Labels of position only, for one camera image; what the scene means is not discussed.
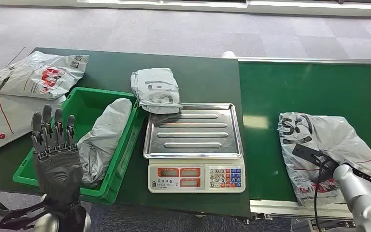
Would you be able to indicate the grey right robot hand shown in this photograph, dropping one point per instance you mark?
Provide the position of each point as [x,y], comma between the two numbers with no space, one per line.
[320,161]

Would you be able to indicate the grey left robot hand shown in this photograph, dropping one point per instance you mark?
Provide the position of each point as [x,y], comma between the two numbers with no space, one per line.
[57,169]

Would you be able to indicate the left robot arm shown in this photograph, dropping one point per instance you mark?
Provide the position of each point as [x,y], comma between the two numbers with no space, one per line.
[38,221]

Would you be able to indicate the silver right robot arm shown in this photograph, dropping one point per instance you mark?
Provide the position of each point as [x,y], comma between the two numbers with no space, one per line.
[361,195]

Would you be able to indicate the green conveyor belt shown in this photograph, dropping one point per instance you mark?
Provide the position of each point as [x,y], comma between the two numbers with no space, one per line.
[300,89]

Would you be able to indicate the grey long courier bag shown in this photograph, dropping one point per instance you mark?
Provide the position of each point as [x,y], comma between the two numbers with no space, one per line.
[104,137]

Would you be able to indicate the white courier bag, red line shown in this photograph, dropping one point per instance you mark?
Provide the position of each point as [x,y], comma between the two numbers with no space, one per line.
[9,118]

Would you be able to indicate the green plastic bin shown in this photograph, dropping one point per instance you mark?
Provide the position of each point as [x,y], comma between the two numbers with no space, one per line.
[86,105]

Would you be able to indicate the white courier bag, red logo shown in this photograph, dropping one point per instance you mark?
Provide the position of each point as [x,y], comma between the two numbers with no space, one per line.
[35,78]

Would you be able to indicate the electronic scale with steel tray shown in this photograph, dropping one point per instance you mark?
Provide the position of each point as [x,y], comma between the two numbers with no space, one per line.
[193,150]

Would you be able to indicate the dark green table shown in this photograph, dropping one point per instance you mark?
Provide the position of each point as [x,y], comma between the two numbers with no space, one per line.
[188,80]

